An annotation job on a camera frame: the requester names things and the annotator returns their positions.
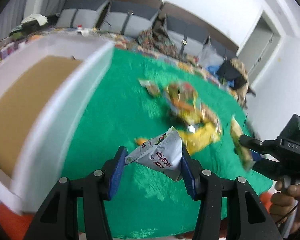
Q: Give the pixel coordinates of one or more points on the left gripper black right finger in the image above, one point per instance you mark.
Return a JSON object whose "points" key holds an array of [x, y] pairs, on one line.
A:
{"points": [[247, 216]]}

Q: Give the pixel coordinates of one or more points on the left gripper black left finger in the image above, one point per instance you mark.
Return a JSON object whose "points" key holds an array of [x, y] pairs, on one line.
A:
{"points": [[57, 216]]}

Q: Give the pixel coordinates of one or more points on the white snack packet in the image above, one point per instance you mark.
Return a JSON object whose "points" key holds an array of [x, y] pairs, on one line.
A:
{"points": [[162, 153]]}

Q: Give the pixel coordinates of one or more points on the person's right hand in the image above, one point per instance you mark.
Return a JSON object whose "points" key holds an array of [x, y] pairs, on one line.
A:
{"points": [[282, 203]]}

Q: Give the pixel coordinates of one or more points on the pile of snack packets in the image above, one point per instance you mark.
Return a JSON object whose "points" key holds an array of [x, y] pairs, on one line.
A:
{"points": [[202, 124]]}

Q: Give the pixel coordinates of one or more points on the green tablecloth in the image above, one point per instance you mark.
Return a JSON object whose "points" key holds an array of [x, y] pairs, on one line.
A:
{"points": [[148, 204]]}

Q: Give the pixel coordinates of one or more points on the black bag with scarf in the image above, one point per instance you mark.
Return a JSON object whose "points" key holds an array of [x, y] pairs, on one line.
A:
{"points": [[233, 73]]}

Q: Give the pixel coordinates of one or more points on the white cardboard box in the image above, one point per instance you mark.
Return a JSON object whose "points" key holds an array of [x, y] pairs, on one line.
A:
{"points": [[44, 89]]}

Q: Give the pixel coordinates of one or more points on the clear plastic bag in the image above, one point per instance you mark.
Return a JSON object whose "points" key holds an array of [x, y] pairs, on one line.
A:
{"points": [[209, 57]]}

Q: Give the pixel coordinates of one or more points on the grey sofa cushion right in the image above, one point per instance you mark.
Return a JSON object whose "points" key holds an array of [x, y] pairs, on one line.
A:
{"points": [[190, 38]]}

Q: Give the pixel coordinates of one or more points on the grey sofa cushion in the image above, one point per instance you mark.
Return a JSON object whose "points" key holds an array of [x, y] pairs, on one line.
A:
{"points": [[86, 13], [190, 38], [129, 19]]}

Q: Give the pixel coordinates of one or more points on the dark patterned cloth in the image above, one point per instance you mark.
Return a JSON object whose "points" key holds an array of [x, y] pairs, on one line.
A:
{"points": [[156, 39]]}

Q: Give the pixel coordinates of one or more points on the grey sofa cushion middle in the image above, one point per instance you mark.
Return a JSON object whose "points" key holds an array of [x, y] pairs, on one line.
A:
{"points": [[129, 19]]}

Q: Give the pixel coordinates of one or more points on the grey sofa cushion left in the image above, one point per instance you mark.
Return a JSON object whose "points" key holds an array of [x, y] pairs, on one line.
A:
{"points": [[86, 13]]}

